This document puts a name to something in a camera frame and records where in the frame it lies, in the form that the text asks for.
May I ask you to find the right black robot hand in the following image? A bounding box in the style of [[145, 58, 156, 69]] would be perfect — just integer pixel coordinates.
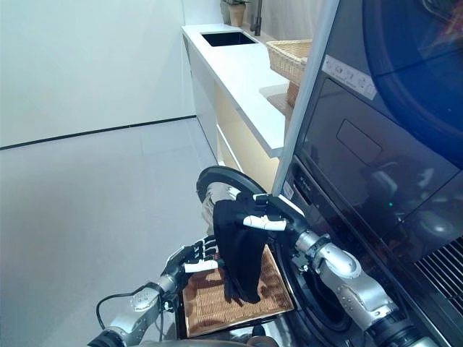
[[234, 193, 309, 241]]

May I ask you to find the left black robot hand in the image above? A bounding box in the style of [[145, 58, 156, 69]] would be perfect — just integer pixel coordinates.
[[162, 234, 221, 281]]

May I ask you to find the black garment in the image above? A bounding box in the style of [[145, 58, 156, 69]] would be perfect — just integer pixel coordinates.
[[211, 198, 269, 304]]

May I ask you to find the rectangular wicker laundry basket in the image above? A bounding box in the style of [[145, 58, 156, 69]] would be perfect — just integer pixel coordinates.
[[180, 245, 296, 336]]

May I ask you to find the round glass washer door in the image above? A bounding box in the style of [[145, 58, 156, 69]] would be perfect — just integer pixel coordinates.
[[195, 165, 308, 238]]

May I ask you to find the dark stacked dryer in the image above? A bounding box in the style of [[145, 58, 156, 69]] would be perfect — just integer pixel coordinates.
[[292, 0, 463, 301]]

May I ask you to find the right silver robot leg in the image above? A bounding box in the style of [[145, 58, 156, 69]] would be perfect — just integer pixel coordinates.
[[249, 322, 285, 347]]

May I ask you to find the white dryer label strip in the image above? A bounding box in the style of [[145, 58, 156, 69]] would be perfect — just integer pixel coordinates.
[[323, 53, 378, 101]]

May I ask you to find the wide wicker tray basket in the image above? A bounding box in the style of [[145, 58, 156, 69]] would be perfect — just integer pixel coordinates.
[[266, 38, 314, 81]]

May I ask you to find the black recessed sink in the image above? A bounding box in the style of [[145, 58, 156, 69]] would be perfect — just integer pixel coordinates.
[[200, 31, 260, 47]]

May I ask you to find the dark sink faucet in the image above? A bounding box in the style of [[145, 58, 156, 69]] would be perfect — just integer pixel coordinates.
[[248, 0, 264, 36]]

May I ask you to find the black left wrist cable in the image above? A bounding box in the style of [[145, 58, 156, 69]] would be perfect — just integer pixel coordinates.
[[95, 288, 166, 333]]

